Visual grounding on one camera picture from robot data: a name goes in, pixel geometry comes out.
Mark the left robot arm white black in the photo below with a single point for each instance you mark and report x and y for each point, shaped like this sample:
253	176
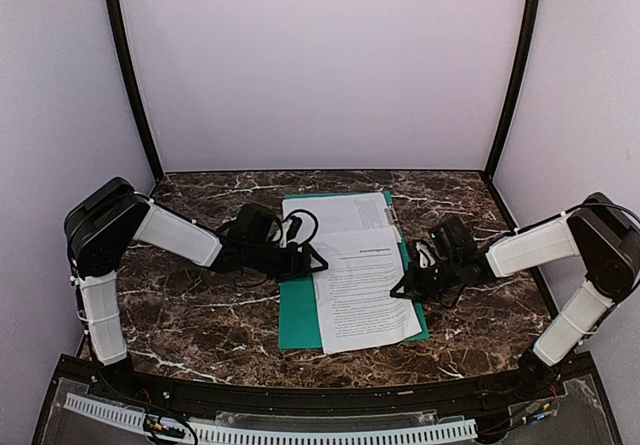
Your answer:
99	230

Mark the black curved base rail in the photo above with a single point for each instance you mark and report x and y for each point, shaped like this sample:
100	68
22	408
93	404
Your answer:
481	397

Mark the white slotted cable duct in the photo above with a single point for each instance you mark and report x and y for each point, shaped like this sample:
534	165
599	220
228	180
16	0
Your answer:
244	428

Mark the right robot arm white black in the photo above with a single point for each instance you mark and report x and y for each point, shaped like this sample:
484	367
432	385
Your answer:
596	239

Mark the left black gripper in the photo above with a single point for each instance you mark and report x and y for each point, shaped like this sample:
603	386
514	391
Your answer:
297	261

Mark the white paper sheet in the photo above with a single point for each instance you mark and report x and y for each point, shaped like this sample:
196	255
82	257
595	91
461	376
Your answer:
344	212

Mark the printed paper sheet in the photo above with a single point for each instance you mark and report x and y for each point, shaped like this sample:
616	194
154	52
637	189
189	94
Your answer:
354	307

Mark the right black frame post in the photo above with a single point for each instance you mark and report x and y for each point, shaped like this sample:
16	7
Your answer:
518	69

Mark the left black frame post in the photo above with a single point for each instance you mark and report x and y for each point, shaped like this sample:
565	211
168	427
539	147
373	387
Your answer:
129	77

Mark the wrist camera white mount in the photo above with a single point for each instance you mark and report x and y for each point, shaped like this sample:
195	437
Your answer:
450	241
258	225

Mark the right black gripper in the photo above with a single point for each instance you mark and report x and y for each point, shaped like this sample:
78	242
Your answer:
423	280

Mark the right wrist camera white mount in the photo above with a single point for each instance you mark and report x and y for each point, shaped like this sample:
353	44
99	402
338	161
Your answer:
450	241

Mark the metal top clip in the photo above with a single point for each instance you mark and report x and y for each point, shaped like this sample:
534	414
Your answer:
391	215

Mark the black frame post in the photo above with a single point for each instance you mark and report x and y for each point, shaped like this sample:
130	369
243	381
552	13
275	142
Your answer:
518	69
129	77

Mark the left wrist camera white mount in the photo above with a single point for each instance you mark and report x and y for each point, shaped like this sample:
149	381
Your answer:
258	225

